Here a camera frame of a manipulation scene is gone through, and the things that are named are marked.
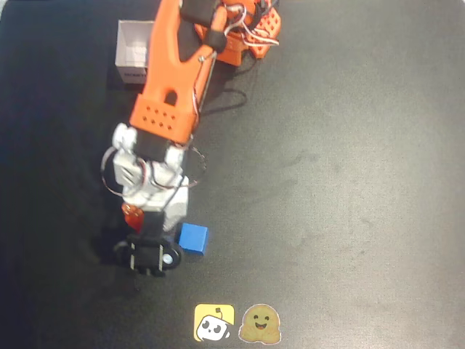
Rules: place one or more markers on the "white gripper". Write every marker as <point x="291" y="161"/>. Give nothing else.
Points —
<point x="174" y="207"/>

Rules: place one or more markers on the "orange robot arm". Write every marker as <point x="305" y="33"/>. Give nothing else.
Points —
<point x="163" y="54"/>

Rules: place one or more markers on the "blue cube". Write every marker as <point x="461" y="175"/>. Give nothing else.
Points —
<point x="193" y="238"/>

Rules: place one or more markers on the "white cardboard box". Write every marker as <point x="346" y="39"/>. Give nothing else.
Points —
<point x="130" y="43"/>

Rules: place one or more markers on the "yellow robot face sticker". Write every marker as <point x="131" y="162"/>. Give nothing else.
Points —
<point x="212" y="323"/>

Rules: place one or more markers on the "hugging face emoji sticker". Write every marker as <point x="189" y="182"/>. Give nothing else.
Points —
<point x="259" y="323"/>

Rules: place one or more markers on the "black desk mat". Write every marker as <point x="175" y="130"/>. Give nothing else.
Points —
<point x="327" y="181"/>

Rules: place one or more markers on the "black gripper-mounted camera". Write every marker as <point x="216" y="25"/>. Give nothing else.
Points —
<point x="145" y="254"/>

